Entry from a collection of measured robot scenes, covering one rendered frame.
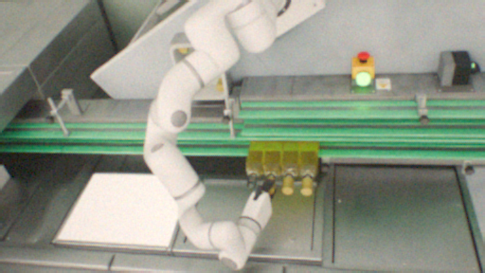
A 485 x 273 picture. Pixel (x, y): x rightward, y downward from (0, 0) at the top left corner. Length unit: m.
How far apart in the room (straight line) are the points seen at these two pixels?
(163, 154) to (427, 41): 0.92
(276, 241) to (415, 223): 0.45
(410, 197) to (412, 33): 0.54
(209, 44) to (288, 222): 0.67
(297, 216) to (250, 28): 0.66
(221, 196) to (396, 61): 0.75
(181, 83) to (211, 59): 0.10
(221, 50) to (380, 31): 0.62
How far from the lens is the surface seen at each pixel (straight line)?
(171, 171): 1.11
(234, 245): 1.21
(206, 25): 1.08
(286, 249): 1.42
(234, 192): 1.60
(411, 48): 1.58
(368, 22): 1.52
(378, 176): 1.67
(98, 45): 2.44
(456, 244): 1.53
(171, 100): 1.05
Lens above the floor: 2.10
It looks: 47 degrees down
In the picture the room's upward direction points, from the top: 166 degrees counter-clockwise
